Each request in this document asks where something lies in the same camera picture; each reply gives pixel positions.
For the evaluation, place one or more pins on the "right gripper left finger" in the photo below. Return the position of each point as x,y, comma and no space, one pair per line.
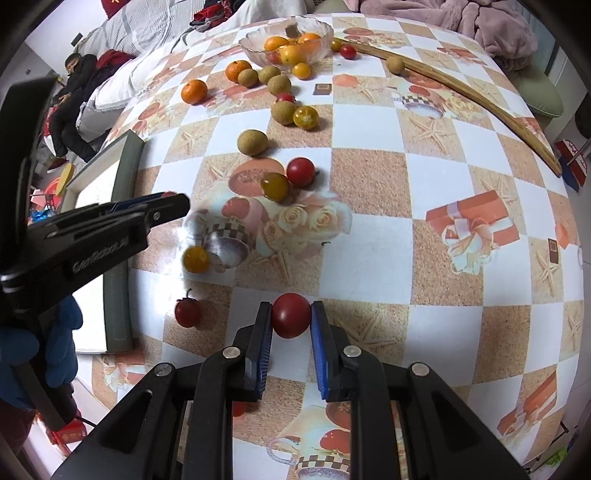
257,356

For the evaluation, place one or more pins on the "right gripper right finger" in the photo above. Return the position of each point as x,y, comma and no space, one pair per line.
326,355

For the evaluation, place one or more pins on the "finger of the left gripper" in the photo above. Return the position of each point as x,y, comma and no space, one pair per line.
159,208

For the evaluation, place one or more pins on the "tan longan fruit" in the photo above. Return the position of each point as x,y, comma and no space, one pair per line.
252,142

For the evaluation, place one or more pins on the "dark yellow cherry tomato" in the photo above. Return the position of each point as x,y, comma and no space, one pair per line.
275,186

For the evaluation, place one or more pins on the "yellow striped tomato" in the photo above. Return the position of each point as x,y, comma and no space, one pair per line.
306,117

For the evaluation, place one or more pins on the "white shallow box tray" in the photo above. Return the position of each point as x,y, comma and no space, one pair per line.
104,301

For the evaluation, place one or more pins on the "orange mandarin left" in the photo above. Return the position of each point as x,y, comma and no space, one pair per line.
194,92

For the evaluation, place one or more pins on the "orange mandarin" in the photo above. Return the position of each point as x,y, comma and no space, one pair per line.
235,68
194,92

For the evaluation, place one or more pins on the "seated person in black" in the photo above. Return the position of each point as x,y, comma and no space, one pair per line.
62,122

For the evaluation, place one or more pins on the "orange mandarin right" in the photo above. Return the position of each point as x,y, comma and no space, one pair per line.
235,68

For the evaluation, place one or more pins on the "tan longan near mandarin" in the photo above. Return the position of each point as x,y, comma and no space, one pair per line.
248,78

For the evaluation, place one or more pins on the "tan longan beside tomato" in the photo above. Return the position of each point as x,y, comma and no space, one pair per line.
283,112

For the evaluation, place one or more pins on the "small red tomato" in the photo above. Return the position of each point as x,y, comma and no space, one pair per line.
285,96

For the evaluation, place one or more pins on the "tan longan near bowl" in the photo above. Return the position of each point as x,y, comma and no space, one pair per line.
266,73

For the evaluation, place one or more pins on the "tan longan upper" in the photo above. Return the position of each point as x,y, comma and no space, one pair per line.
279,84

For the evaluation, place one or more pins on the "white grey sofa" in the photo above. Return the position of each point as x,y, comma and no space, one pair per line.
141,27

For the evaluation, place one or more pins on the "yellow tomato near bowl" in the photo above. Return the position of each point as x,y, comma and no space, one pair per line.
302,71

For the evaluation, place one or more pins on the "orange in bowl left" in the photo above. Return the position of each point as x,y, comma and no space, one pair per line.
273,43

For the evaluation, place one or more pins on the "orange in bowl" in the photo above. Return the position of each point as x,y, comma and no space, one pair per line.
308,37
273,43

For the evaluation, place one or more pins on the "yellow fruit in bowl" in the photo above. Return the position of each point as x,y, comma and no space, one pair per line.
291,55

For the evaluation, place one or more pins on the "glass fruit bowl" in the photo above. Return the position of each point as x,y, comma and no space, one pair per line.
291,28

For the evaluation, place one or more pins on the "orange in bowl right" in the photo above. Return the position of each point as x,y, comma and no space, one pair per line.
308,37

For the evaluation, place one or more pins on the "red tomato by stick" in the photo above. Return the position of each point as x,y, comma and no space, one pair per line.
347,51

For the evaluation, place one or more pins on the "tan longan on stick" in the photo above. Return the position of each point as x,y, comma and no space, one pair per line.
396,65

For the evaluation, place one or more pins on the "long wooden stick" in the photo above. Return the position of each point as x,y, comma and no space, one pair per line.
511,122

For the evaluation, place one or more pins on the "pink blanket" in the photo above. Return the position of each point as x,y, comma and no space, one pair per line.
496,26

